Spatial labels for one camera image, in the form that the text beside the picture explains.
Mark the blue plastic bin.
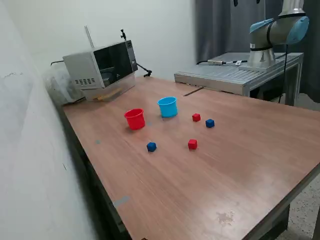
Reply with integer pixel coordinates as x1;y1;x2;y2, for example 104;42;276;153
157;96;179;119

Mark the red plastic bin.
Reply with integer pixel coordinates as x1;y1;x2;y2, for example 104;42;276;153
123;108;146;131

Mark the dark grey curtain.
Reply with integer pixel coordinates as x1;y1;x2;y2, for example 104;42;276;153
194;0;320;103

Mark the grey metal robot stand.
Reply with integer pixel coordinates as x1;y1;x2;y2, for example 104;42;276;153
174;51;305;107

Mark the flat metal strip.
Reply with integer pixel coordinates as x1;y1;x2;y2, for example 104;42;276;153
183;86;204;97

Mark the thin white rod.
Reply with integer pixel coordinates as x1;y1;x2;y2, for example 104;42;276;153
84;24;95;50

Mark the light wooden stick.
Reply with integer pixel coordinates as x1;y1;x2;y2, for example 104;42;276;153
93;87;123;102

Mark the silver microwave oven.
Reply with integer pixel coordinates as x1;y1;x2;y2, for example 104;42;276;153
62;39;139;90

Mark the clear plastic bag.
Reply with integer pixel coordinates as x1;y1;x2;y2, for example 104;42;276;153
43;63;85;106

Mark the long grey tape strip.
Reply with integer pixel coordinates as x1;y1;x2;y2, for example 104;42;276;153
112;195;131;208

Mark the cable with silver connector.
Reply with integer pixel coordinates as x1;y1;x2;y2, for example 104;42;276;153
196;59;248;66

